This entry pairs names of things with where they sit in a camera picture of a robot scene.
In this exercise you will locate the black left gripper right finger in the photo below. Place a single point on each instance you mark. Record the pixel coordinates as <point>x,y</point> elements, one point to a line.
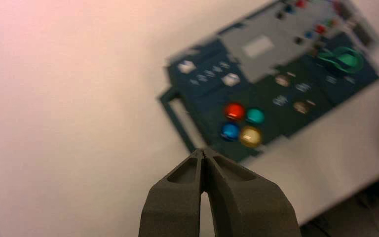
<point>248,206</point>

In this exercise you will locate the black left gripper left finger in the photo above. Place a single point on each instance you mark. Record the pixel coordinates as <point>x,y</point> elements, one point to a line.
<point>173,202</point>

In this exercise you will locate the green pointer knob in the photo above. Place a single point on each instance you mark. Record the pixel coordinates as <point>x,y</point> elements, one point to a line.
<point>343,60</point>

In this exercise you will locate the yellow round push button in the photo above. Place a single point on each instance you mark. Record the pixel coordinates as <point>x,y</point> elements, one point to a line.
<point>250,136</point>

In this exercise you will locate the blue round push button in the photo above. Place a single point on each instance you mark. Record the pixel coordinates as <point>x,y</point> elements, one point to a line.
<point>230,131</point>

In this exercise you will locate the teal round push button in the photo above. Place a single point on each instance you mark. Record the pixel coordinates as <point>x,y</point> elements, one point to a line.
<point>255,115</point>

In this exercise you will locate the red round push button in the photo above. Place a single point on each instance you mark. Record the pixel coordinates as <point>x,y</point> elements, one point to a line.
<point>234,111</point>

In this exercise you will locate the dark blue grey control box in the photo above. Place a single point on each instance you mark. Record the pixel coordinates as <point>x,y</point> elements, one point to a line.
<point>268,98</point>

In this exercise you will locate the white slider cap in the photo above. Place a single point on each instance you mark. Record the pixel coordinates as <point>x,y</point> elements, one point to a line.
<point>230,79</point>
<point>186,66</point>

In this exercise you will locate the white rectangular display window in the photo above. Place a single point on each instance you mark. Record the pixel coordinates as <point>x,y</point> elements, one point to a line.
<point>258,46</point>

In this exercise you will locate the blue banana socket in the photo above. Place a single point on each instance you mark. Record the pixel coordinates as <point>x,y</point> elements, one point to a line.
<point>308,34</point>
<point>289,8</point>

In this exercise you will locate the red banana socket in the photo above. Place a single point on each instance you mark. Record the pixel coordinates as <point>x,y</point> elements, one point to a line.
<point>320,28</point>
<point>300,3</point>

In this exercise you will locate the metal toggle switch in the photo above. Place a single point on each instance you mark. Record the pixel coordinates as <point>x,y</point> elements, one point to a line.
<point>301,107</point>
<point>282,80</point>

